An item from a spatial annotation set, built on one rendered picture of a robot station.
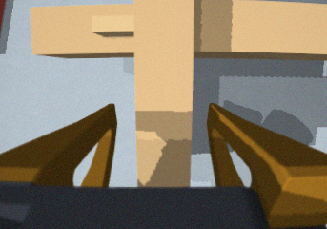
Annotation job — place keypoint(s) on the tan tapered block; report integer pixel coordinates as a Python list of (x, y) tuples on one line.
[(113, 25)]

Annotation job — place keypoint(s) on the tan wooden board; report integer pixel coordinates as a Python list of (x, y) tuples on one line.
[(163, 78)]

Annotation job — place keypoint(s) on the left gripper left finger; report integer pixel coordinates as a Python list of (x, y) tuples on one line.
[(51, 159)]

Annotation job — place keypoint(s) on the tan wooden rail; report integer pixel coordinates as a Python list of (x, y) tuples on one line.
[(242, 29)]

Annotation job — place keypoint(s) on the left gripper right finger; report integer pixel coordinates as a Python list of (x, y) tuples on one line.
[(289, 177)]

